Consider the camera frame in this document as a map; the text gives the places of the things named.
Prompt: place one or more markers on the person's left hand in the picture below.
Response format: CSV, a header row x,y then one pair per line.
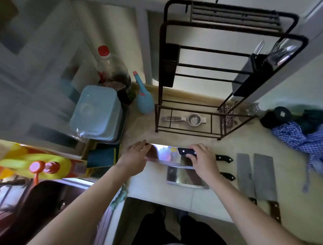
x,y
133,159

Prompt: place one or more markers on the person's right hand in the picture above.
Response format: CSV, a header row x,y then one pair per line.
x,y
205,166

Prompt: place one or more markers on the black metal knife rack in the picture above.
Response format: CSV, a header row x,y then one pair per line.
x,y
169,65

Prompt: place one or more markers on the person's left forearm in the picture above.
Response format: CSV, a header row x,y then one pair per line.
x,y
83,209

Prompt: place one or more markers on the person's right forearm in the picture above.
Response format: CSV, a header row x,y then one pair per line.
x,y
247,217

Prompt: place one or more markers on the person's black trousers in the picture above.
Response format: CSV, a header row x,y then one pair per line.
x,y
156,229

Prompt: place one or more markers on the teal rag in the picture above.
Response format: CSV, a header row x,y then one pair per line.
x,y
119,198

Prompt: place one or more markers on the silver metal squeezer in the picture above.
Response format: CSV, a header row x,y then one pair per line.
x,y
194,120

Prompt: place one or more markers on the red plaid fabric pouch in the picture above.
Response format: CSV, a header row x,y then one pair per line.
x,y
228,117

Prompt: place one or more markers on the light blue plastic container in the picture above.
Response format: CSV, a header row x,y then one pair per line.
x,y
96,113

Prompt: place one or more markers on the blue spray bottle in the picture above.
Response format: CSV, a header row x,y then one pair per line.
x,y
145,101

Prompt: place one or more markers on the glass jar with white lid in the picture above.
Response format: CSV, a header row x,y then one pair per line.
x,y
253,109

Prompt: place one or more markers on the blue checked cloth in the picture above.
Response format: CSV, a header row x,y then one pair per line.
x,y
290,133

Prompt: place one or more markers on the black round canister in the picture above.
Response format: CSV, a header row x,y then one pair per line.
x,y
280,113

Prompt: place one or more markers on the red capped plastic bottle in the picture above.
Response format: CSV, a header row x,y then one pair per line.
x,y
111,68

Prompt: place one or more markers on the dark green striped cloth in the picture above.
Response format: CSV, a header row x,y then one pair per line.
x,y
311,120

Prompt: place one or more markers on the colourful yellow plastic bag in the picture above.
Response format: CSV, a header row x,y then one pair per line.
x,y
15,161

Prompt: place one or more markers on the silver metal cutlery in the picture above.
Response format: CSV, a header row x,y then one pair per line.
x,y
280,55

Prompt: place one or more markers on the grey sliding door frame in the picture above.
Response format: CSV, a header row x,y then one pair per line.
x,y
313,32

